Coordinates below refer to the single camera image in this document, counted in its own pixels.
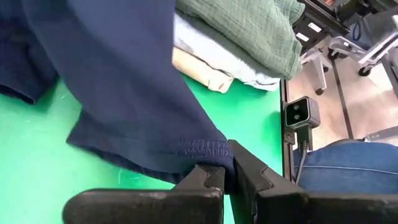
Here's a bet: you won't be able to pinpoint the beige garment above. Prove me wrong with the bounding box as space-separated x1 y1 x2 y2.
172 46 234 94

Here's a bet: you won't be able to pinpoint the black camera cable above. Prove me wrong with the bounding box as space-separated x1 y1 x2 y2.
294 126 314 185

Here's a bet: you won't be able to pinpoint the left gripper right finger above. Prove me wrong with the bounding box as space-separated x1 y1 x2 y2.
228 139 398 224

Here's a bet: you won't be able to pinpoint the black equipment box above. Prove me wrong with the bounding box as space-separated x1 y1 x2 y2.
292 0 351 54

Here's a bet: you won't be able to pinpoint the white metal stand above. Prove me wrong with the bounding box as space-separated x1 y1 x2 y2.
300 14 398 96

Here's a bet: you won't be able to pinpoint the dark green garment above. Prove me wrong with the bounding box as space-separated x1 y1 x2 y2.
175 0 306 80

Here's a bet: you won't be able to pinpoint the black aluminium table frame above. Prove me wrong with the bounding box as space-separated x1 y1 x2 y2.
279 79 296 182

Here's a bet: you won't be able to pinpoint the light blue jeans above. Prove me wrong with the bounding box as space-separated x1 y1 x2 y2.
172 14 281 93

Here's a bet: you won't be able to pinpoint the navy garment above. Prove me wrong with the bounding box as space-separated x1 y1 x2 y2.
0 0 236 194

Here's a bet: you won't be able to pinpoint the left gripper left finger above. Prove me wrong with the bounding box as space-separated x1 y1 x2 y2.
62 164 225 224

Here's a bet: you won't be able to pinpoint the grey table-level camera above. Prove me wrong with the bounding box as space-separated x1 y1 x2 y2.
284 96 322 130

